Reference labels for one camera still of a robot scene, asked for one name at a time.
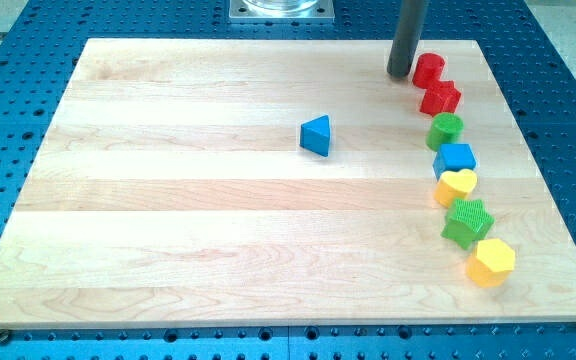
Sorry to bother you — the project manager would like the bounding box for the red cylinder block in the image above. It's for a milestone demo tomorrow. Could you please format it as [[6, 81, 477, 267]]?
[[412, 53, 445, 89]]

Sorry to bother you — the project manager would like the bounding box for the red star block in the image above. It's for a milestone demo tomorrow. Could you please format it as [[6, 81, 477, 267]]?
[[419, 81, 462, 116]]

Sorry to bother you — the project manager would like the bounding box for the green star block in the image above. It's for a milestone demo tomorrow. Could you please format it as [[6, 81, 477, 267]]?
[[441, 199, 495, 250]]

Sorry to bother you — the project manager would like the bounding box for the blue triangle block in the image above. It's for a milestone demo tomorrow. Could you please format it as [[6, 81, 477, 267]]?
[[299, 115, 331, 157]]

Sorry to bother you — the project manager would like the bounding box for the light wooden board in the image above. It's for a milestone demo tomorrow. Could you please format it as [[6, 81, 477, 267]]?
[[0, 39, 576, 329]]

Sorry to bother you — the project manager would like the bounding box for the yellow heart block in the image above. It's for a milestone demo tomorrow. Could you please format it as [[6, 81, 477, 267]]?
[[434, 169, 478, 208]]

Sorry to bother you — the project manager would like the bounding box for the blue cube block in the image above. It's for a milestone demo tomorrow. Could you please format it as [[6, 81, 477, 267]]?
[[433, 143, 477, 179]]

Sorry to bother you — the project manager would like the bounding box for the green cylinder block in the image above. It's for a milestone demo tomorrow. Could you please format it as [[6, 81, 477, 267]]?
[[426, 112, 464, 151]]

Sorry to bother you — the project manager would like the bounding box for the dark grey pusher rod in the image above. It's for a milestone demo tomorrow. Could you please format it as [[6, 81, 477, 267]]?
[[387, 0, 429, 79]]

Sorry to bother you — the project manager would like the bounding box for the yellow hexagon block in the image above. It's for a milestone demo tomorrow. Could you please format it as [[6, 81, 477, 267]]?
[[465, 238, 516, 288]]

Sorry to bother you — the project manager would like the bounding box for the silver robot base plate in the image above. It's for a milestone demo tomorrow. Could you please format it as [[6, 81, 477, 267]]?
[[227, 0, 335, 23]]

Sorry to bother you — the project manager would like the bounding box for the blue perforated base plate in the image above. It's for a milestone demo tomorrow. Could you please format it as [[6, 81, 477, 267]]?
[[0, 0, 576, 359]]

